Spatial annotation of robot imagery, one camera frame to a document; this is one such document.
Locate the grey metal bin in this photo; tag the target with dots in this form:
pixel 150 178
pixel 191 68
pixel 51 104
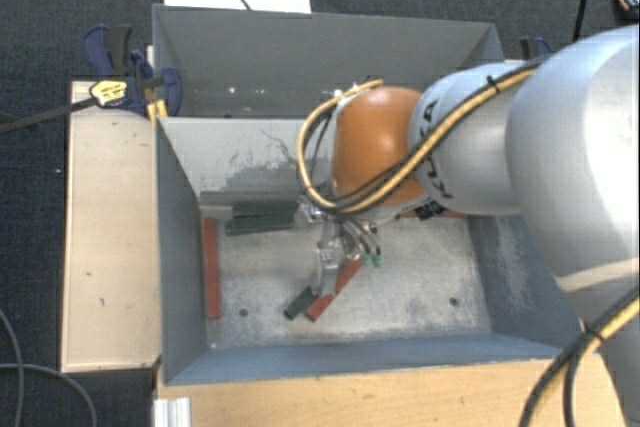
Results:
pixel 280 65

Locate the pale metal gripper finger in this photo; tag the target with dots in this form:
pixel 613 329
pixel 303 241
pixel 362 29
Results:
pixel 331 280
pixel 318 277

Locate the pale wood board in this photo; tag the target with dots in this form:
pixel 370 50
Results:
pixel 110 225

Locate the dark green flat block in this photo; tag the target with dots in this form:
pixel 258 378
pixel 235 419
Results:
pixel 257 225
pixel 265 208
pixel 298 303

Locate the red-brown flat block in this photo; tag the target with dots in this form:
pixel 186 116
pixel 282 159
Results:
pixel 212 265
pixel 325 302

